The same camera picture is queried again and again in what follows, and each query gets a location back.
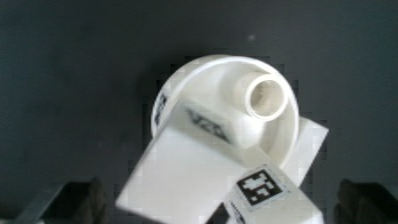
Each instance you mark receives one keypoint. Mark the white stool leg block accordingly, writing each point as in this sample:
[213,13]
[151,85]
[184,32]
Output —
[220,132]

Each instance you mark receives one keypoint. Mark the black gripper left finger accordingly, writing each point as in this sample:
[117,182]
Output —
[69,203]

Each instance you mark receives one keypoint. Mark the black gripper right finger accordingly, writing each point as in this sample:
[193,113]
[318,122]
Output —
[366,204]

